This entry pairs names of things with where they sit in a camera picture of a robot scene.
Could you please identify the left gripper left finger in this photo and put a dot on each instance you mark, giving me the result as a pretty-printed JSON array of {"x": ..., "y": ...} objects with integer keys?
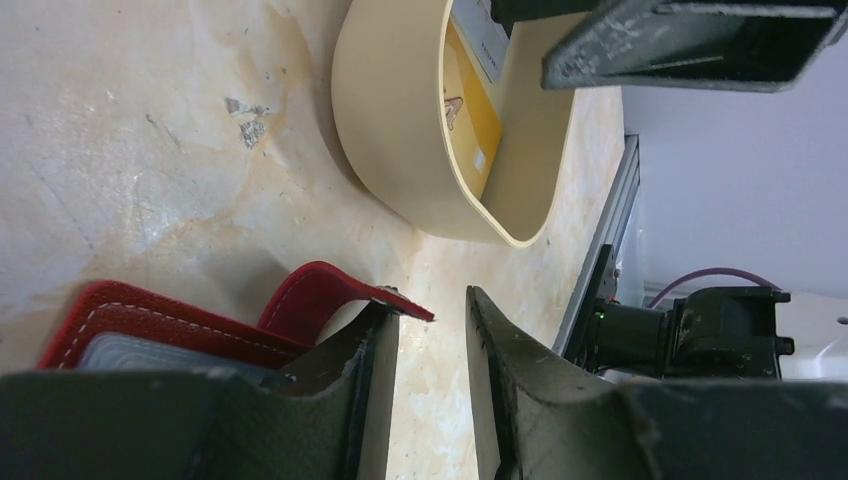
[{"x": 326, "y": 415}]

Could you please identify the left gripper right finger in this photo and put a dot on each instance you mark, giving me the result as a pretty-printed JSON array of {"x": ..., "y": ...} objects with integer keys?
[{"x": 538, "y": 416}]

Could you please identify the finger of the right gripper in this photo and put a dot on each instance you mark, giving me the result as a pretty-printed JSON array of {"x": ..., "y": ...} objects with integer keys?
[{"x": 744, "y": 46}]

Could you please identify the red leather card holder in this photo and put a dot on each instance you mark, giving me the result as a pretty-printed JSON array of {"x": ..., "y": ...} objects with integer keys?
[{"x": 289, "y": 326}]

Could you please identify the gold VIP card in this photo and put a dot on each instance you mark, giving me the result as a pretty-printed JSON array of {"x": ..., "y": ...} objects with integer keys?
[{"x": 473, "y": 124}]

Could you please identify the silver VIP card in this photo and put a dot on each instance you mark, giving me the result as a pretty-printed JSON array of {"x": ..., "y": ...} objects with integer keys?
[{"x": 487, "y": 38}]

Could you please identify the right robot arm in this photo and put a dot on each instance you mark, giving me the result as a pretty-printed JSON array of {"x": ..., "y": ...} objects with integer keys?
[{"x": 755, "y": 329}]

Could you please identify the beige oval tray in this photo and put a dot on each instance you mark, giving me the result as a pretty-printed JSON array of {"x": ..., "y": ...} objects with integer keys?
[{"x": 387, "y": 98}]

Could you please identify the aluminium frame rail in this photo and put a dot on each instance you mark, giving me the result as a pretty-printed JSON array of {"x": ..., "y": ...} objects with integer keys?
[{"x": 610, "y": 229}]

